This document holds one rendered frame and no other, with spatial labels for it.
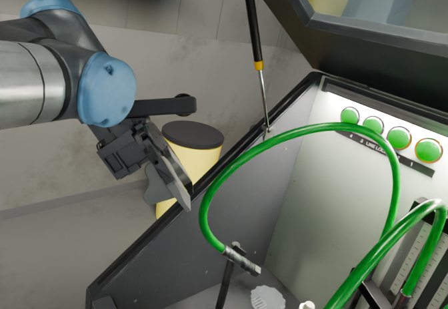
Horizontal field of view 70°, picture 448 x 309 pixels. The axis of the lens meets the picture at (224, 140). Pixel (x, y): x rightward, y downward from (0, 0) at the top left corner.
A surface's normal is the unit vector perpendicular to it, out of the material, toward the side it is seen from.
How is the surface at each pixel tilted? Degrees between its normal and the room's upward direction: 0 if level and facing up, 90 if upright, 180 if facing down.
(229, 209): 90
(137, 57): 90
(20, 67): 47
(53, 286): 0
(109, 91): 90
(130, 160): 77
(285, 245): 90
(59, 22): 37
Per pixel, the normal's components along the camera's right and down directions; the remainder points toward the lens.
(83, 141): 0.65, 0.40
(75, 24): 0.73, -0.35
